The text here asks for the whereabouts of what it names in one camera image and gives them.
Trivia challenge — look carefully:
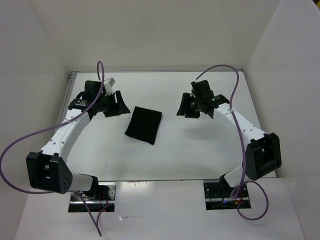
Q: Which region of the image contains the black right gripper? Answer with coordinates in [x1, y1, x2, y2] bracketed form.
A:
[176, 91, 203, 118]

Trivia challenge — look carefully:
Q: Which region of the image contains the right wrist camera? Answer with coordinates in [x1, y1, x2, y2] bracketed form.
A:
[191, 81, 197, 98]

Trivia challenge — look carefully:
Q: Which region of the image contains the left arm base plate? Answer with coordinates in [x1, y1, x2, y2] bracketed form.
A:
[68, 181, 117, 213]

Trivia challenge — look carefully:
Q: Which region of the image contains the black skirt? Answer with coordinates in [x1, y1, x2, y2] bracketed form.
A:
[124, 106, 162, 145]

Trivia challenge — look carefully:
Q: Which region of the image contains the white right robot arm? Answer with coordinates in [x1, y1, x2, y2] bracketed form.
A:
[177, 80, 282, 197]

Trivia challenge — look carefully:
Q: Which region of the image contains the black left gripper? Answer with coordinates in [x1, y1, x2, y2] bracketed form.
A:
[95, 90, 130, 118]

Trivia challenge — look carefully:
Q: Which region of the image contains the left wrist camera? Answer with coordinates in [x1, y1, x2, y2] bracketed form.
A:
[102, 77, 116, 96]

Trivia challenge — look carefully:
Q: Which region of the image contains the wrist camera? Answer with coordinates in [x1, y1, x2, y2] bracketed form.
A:
[102, 77, 116, 96]
[191, 81, 197, 98]

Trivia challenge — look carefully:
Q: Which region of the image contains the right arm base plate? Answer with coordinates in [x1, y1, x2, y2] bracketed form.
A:
[203, 180, 251, 211]

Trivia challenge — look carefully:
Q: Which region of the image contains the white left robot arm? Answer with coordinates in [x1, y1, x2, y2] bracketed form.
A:
[26, 78, 130, 200]

